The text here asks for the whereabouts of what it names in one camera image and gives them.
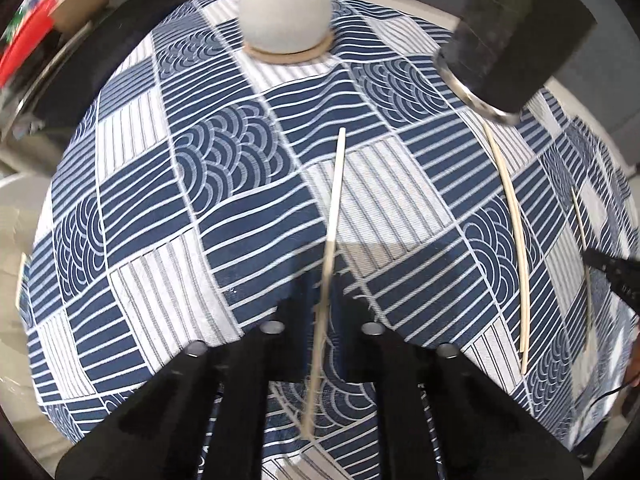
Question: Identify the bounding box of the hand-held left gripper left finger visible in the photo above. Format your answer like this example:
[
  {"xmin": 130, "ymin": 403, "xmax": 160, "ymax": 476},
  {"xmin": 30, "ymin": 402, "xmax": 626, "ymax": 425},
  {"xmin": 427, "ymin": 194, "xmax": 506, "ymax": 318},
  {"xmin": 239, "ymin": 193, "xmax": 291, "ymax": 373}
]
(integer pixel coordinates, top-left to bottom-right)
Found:
[{"xmin": 55, "ymin": 275, "xmax": 327, "ymax": 480}]

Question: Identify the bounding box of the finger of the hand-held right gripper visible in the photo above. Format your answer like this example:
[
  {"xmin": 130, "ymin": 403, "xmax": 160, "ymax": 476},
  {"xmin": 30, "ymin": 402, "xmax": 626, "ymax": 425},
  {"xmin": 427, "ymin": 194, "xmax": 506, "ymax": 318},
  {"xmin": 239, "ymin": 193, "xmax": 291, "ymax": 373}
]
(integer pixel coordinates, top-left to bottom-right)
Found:
[{"xmin": 581, "ymin": 247, "xmax": 640, "ymax": 314}]

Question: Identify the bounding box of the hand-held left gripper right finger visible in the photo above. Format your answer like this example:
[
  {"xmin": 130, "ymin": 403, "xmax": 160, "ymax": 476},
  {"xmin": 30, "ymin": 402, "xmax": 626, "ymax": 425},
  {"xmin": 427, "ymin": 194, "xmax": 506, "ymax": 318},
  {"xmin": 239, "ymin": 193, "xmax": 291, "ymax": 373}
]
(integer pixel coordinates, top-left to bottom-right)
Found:
[{"xmin": 331, "ymin": 294, "xmax": 584, "ymax": 480}]

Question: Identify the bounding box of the group of bamboo sticks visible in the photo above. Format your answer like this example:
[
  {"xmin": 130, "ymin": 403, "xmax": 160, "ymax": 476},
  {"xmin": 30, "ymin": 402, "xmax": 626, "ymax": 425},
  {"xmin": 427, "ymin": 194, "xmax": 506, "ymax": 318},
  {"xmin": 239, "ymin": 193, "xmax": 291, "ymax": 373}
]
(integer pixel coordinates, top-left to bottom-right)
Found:
[{"xmin": 482, "ymin": 127, "xmax": 597, "ymax": 377}]

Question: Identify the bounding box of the wooden chopstick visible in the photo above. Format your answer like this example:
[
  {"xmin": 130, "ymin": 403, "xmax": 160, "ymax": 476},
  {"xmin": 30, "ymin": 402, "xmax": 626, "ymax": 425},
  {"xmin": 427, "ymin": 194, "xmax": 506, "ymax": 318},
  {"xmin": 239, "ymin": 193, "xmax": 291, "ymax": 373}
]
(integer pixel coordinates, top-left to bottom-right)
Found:
[{"xmin": 300, "ymin": 127, "xmax": 347, "ymax": 439}]

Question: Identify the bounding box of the black cylindrical utensil holder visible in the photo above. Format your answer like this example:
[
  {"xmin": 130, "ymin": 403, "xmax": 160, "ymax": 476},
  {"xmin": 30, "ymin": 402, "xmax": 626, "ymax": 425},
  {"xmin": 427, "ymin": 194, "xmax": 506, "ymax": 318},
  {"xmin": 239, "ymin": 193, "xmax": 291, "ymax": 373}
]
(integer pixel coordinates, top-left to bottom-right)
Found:
[{"xmin": 433, "ymin": 0, "xmax": 599, "ymax": 124}]

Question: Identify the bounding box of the blue white patterned tablecloth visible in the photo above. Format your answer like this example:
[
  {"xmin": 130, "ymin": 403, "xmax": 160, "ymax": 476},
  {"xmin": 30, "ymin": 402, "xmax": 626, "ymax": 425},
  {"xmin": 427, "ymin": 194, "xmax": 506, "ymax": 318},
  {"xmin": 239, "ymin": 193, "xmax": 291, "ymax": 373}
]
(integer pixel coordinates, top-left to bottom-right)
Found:
[{"xmin": 20, "ymin": 0, "xmax": 640, "ymax": 480}]

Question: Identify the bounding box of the round wooden coaster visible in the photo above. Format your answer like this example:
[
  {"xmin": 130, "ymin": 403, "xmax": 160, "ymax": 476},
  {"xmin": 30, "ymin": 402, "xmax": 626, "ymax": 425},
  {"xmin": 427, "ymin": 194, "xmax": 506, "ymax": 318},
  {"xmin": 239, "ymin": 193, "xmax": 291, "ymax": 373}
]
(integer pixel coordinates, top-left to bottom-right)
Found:
[{"xmin": 243, "ymin": 30, "xmax": 335, "ymax": 66}]

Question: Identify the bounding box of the cactus in white pot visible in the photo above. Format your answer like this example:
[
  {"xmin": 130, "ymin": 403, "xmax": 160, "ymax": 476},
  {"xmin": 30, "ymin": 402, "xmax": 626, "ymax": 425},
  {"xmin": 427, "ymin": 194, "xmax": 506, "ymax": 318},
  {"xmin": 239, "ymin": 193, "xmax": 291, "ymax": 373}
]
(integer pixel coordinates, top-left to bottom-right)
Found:
[{"xmin": 235, "ymin": 0, "xmax": 336, "ymax": 56}]

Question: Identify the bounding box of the black side table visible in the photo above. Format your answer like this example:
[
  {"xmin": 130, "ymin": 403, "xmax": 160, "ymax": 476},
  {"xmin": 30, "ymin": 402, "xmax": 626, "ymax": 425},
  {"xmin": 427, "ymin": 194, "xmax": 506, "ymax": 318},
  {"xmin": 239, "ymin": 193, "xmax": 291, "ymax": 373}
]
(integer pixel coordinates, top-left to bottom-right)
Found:
[{"xmin": 0, "ymin": 0, "xmax": 213, "ymax": 143}]

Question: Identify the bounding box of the red bowl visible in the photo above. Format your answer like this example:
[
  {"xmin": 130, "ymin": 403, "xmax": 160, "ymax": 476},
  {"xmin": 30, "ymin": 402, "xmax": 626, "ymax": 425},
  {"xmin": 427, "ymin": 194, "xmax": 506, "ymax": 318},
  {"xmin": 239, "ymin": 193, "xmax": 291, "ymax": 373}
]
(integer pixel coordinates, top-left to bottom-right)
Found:
[{"xmin": 0, "ymin": 4, "xmax": 57, "ymax": 92}]

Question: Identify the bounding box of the white bowl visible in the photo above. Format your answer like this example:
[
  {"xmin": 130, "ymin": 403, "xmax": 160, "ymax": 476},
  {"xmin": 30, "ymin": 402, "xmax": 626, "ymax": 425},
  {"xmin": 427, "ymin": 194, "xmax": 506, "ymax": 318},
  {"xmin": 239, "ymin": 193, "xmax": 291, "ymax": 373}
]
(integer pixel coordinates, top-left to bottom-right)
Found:
[{"xmin": 49, "ymin": 0, "xmax": 112, "ymax": 35}]

